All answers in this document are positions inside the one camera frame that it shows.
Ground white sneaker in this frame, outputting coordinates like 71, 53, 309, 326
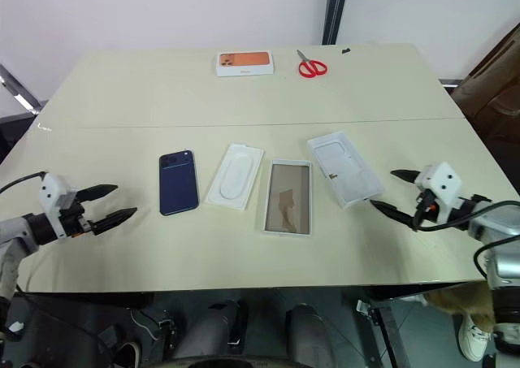
457, 314, 495, 363

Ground dark blue smartphone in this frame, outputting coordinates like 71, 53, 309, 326
158, 149, 202, 217

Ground orange printed phone box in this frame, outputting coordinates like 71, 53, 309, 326
214, 50, 275, 78

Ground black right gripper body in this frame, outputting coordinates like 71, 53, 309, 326
414, 188, 439, 225

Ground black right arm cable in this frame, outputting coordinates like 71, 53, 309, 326
412, 188, 520, 282

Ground dark rounded robot leg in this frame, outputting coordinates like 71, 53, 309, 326
285, 302, 335, 368
178, 300, 249, 363

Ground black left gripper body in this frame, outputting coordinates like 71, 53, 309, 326
60, 200, 101, 239

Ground grey metal frame bars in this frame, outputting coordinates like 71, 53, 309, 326
0, 63, 42, 114

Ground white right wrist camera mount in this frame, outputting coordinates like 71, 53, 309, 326
414, 161, 465, 223

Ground metal table leg frame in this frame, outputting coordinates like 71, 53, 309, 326
356, 297, 410, 368

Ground dark vertical metal post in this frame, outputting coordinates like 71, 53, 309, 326
322, 0, 351, 46

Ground black shoe with white sole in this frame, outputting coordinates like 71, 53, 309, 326
116, 340, 142, 367

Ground dark brown wooden door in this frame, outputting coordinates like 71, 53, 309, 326
449, 25, 520, 144

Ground white moulded tray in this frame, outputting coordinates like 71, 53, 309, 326
206, 142, 266, 213

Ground red handled scissors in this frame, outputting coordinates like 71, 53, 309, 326
296, 49, 328, 78

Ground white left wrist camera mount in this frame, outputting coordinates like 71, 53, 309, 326
38, 172, 78, 239

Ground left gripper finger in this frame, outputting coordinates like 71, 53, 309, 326
91, 207, 138, 236
76, 184, 119, 201

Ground tan trouser leg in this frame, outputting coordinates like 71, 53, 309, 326
423, 282, 496, 333

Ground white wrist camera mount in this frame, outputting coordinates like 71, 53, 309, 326
38, 172, 78, 239
414, 161, 465, 223

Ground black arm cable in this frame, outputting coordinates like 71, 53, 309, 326
0, 171, 48, 194
412, 188, 520, 282

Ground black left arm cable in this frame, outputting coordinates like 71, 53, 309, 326
0, 171, 48, 194

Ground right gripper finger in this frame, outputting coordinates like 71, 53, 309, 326
368, 199, 417, 226
390, 168, 423, 186

